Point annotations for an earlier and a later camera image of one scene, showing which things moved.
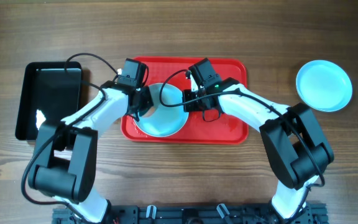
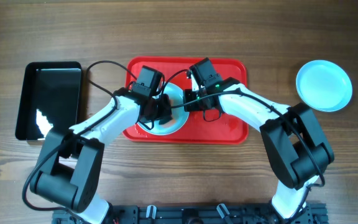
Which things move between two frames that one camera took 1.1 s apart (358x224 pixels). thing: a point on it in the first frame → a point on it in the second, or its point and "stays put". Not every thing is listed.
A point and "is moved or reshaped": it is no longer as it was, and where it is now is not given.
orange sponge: (151, 112) is moved or reshaped
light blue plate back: (324, 86) stays put
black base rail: (314, 213) stays put
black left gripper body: (146, 101) → (161, 109)
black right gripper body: (189, 101) stays put
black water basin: (48, 91) stays put
